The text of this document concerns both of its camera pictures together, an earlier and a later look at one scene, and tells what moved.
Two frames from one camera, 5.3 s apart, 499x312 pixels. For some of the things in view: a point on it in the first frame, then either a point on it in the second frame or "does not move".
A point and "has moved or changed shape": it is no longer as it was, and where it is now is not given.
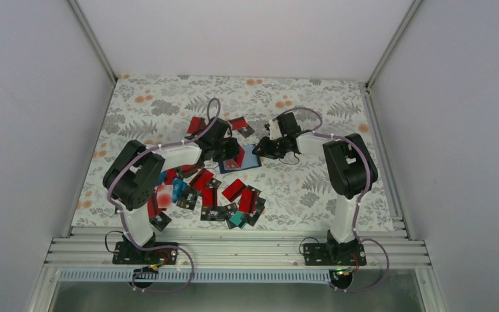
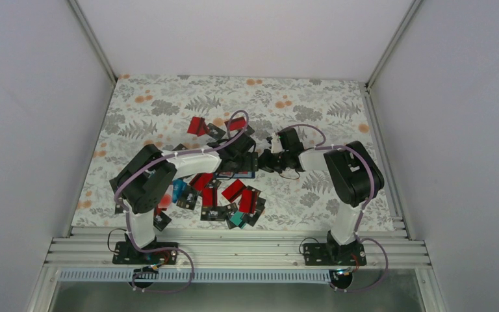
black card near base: x=160 y=221 does not move
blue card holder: x=251 y=160 has moved or changed shape
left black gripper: x=233 y=151 -> x=251 y=164
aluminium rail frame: x=232 y=247 does not move
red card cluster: x=248 y=200 does not move
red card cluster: x=201 y=179 does not move
